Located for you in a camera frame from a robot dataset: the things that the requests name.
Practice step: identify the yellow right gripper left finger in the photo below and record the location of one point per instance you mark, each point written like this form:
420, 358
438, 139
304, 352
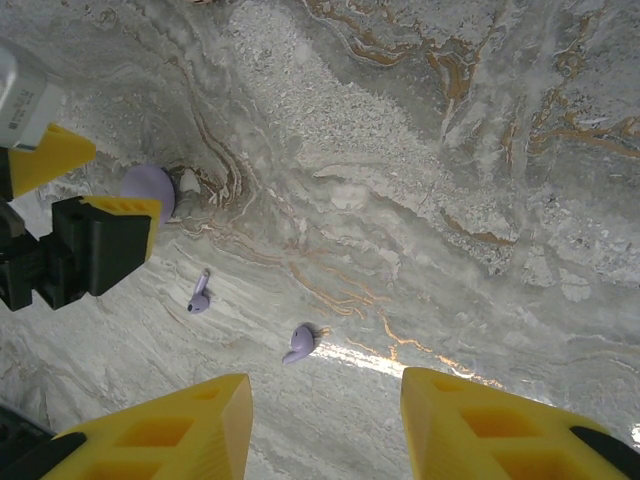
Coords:
165, 440

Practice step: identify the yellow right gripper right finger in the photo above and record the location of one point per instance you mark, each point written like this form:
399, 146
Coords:
475, 440

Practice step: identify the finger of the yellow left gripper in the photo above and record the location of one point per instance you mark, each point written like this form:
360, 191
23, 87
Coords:
110, 245
50, 160

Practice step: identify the purple earbud charging case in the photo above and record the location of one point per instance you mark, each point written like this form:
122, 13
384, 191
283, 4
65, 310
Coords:
147, 185

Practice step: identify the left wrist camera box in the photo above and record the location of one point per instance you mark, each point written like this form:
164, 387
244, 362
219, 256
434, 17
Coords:
25, 105

